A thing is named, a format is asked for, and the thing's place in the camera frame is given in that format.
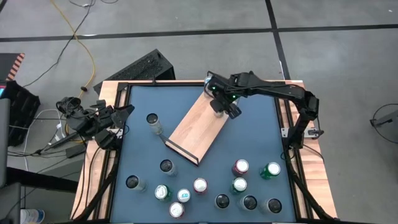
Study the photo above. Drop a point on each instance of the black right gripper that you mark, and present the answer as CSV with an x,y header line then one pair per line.
x,y
228,98

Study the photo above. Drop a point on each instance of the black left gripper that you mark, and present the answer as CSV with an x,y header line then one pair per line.
x,y
107,118

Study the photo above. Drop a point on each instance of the green Sprite can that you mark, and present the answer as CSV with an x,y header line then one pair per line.
x,y
240,184
273,168
161,192

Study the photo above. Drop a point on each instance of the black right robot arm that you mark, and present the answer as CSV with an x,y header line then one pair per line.
x,y
280,88

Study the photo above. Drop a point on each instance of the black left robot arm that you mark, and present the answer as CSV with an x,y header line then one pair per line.
x,y
84,119

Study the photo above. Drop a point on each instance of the white Celsius can orange print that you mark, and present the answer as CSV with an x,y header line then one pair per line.
x,y
154,123

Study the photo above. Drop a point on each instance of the black power adapter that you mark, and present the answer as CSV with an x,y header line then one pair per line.
x,y
76,151

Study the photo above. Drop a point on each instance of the white Celsius Arctic Vibe can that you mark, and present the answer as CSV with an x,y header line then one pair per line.
x,y
167,166

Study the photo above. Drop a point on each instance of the tall white can black lid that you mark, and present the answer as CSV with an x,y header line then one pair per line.
x,y
249,202
274,205
133,182

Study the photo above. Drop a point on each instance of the white yellow Celsius can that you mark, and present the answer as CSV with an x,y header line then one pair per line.
x,y
222,201

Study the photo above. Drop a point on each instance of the black plastic crate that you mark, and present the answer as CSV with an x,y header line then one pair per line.
x,y
21,112

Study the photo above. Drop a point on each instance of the black floor beam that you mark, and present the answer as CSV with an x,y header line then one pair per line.
x,y
40,180

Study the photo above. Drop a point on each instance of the orange black striped panel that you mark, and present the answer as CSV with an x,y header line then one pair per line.
x,y
9,67

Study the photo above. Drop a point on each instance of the black diagonal frame strut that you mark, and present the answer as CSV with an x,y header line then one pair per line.
x,y
102,183
308,188

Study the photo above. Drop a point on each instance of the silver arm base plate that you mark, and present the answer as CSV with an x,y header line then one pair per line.
x,y
314,133

